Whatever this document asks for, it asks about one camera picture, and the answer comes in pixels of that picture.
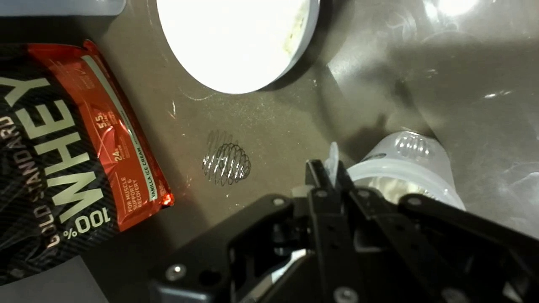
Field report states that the clear plastic shaker cup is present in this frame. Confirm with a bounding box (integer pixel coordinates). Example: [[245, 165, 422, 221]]
[[348, 132, 466, 209]]

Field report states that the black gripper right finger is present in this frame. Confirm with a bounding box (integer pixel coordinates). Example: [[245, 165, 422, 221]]
[[336, 172, 539, 303]]

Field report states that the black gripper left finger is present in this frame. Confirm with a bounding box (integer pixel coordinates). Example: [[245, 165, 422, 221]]
[[149, 160, 355, 303]]

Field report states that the wire whisk ball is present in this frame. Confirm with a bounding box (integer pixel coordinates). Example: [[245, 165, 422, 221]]
[[203, 132, 252, 187]]

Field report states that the white bowl with powder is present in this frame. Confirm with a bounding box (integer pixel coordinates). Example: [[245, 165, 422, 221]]
[[156, 0, 323, 95]]

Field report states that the tall frosted shaker cup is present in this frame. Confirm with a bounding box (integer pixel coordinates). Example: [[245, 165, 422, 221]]
[[0, 0, 127, 17]]

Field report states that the black whey protein bag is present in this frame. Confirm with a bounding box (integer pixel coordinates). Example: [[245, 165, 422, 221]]
[[0, 41, 176, 285]]

